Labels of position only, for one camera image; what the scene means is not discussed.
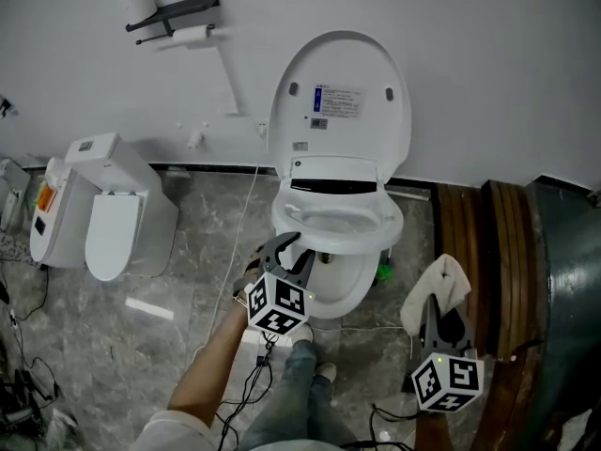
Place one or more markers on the upright toilet paper roll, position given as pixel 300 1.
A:
pixel 141 5

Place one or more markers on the black wall paper holder shelf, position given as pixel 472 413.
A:
pixel 188 5

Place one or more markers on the person's right forearm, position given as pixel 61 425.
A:
pixel 432 432

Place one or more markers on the white wiping cloth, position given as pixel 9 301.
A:
pixel 441 280

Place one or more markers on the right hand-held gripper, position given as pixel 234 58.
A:
pixel 446 383

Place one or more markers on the white toilet with tank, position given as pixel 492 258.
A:
pixel 112 233

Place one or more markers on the white wall duct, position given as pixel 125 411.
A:
pixel 233 82

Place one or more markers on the hanging toilet paper roll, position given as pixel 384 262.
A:
pixel 190 34

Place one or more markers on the white wall socket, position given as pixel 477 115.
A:
pixel 261 128

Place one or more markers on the white smart toilet bowl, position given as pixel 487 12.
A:
pixel 338 289

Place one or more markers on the person's left hand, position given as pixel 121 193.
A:
pixel 246 277

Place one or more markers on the white bathroom fixture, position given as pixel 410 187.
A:
pixel 14 195

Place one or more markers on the white wall water valve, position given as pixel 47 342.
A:
pixel 195 140

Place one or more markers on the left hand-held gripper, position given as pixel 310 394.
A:
pixel 277 306

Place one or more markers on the person's light shoe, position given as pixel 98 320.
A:
pixel 303 332
pixel 325 371

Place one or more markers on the person's left forearm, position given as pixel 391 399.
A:
pixel 211 360

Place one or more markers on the orange box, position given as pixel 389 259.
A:
pixel 46 198

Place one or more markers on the black stick with white tip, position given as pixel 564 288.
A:
pixel 526 347

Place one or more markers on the white tissue pack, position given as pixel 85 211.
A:
pixel 55 169

